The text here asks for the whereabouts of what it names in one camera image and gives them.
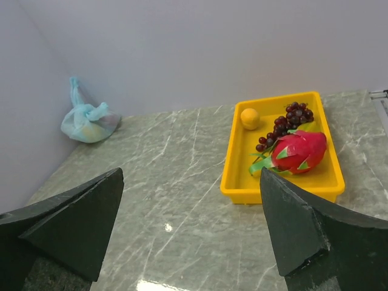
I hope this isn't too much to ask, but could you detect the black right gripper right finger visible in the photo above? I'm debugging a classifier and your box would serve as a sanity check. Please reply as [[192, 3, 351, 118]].
[[260, 169, 387, 290]]

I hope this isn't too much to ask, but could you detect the aluminium rail frame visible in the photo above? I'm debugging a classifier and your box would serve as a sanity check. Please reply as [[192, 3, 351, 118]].
[[369, 89, 387, 123]]

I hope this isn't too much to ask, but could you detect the yellow plastic tray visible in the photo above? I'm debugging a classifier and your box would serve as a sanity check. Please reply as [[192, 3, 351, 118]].
[[220, 92, 345, 204]]

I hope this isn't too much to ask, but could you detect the small orange fruit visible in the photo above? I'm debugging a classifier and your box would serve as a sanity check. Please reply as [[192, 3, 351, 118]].
[[240, 108, 260, 130]]

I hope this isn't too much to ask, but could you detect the light blue plastic bag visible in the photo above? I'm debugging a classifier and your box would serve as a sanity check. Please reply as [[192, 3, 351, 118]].
[[61, 77, 121, 144]]

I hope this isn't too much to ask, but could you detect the red dragon fruit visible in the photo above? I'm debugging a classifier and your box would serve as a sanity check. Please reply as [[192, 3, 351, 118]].
[[249, 130, 327, 176]]

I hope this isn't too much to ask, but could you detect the yellow green mango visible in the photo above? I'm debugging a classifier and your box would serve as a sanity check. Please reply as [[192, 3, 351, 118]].
[[297, 121, 321, 132]]

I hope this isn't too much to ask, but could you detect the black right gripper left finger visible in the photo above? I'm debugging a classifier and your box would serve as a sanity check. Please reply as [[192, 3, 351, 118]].
[[1, 168, 124, 290]]

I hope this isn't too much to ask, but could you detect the dark red grape bunch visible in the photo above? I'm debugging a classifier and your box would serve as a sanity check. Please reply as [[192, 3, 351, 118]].
[[255, 102, 314, 152]]

